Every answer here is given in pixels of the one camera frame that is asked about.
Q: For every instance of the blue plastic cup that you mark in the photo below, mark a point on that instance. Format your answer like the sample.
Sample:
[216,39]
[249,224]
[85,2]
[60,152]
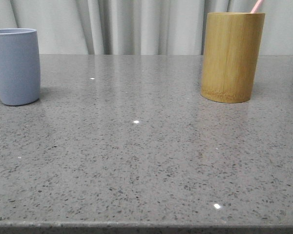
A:
[20,71]

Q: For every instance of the pink chopstick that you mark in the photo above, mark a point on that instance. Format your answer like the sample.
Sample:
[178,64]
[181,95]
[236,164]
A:
[256,6]

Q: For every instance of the bamboo wooden cup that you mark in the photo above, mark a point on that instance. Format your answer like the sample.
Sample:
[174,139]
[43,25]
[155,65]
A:
[232,43]

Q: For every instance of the grey curtain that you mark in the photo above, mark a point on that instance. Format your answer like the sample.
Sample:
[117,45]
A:
[117,27]

